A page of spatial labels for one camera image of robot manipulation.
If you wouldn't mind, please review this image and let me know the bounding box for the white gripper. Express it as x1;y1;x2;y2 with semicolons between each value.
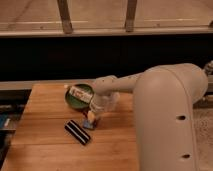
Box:
87;94;107;122

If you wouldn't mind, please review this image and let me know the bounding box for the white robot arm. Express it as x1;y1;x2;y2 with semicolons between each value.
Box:
90;63;208;171

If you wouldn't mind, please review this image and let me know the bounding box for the green bowl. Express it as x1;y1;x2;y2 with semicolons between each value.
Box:
65;84;94;110

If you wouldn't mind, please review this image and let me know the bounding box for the black striped rectangular block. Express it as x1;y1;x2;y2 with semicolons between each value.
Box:
64;120;91;145

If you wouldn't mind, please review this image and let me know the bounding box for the clear plastic cup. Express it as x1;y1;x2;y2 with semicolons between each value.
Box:
102;92;120;112

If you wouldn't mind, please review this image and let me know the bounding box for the white toothpaste tube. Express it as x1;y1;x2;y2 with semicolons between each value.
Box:
64;84;93;104

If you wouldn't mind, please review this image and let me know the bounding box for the left metal window post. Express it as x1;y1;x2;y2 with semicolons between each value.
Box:
57;0;73;34

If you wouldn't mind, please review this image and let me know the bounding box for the metal window post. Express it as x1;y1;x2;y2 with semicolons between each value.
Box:
124;0;137;32
57;0;73;34

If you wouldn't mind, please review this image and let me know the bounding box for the right metal window post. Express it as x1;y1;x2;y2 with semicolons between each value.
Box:
124;0;137;32

